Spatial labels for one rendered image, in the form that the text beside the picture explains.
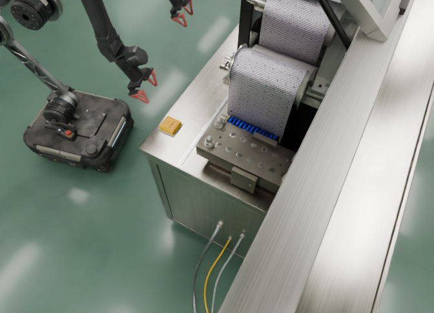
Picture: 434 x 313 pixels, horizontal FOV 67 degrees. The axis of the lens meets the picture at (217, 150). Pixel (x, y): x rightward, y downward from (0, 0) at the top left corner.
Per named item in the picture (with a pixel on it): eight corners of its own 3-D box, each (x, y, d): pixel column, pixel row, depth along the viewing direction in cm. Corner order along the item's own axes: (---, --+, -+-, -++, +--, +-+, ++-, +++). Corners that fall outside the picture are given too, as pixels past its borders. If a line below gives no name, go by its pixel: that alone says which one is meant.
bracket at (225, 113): (225, 107, 152) (228, 56, 126) (238, 112, 150) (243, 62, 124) (220, 114, 150) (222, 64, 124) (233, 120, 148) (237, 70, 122)
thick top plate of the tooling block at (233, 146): (216, 125, 138) (216, 117, 133) (305, 166, 128) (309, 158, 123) (196, 153, 130) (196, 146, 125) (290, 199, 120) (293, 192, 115)
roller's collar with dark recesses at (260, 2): (260, 4, 128) (263, -12, 122) (274, 8, 126) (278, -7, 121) (253, 13, 125) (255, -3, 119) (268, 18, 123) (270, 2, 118)
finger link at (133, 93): (158, 92, 136) (144, 76, 129) (152, 106, 132) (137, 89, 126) (146, 95, 139) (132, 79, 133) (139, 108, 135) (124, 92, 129)
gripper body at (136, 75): (150, 70, 133) (139, 55, 128) (141, 88, 127) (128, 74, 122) (139, 73, 136) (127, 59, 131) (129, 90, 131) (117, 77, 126)
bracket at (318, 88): (314, 82, 110) (316, 77, 108) (331, 88, 109) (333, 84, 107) (309, 91, 108) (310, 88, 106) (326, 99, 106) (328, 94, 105)
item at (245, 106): (228, 114, 135) (230, 83, 119) (281, 137, 129) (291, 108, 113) (228, 115, 134) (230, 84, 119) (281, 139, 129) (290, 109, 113)
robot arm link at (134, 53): (110, 35, 122) (99, 51, 118) (131, 28, 116) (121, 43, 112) (130, 60, 130) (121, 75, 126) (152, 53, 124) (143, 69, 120)
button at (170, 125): (168, 118, 148) (167, 115, 146) (181, 124, 146) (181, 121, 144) (159, 129, 145) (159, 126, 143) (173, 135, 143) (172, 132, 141)
